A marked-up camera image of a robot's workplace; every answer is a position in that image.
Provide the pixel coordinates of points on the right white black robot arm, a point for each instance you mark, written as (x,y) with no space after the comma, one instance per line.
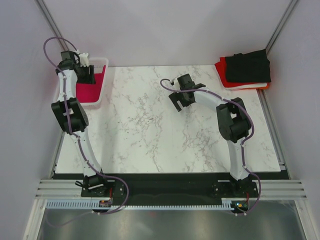
(234,125)

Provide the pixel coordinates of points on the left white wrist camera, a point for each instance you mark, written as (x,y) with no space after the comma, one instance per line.
(83,58)

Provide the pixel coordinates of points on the left aluminium corner post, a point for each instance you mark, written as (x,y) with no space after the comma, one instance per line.
(41,4)

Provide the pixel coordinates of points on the folded white t shirt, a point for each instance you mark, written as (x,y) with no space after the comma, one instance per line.
(247,86)

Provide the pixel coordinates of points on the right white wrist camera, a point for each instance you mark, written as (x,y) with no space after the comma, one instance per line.
(173,81)

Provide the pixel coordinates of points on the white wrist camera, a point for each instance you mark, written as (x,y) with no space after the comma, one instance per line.
(83,58)
(173,81)

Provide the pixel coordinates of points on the folded orange t shirt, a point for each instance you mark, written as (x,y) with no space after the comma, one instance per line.
(266,86)

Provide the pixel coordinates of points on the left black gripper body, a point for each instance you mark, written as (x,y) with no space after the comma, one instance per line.
(84,77)

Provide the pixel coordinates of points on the aluminium front frame rail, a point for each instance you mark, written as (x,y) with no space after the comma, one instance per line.
(271,190)

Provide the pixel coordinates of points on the folded black t shirt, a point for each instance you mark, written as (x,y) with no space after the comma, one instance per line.
(252,67)

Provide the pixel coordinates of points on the right aluminium corner post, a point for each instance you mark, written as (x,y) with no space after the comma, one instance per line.
(281,24)

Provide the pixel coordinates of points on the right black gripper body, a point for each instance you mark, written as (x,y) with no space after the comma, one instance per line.
(176,96)

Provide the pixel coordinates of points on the crimson red t shirt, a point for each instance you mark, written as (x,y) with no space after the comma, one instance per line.
(91,94)

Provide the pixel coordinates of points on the white slotted cable duct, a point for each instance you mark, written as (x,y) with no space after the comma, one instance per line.
(107,204)

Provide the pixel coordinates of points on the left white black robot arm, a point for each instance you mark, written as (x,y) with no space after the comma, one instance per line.
(75,123)

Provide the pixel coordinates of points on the white plastic laundry basket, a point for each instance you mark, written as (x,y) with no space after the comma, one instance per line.
(68,79)

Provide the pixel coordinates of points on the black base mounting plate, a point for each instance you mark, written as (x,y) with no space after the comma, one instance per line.
(167,188)

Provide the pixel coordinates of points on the aluminium corner post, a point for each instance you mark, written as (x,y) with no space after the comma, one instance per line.
(281,24)
(41,4)

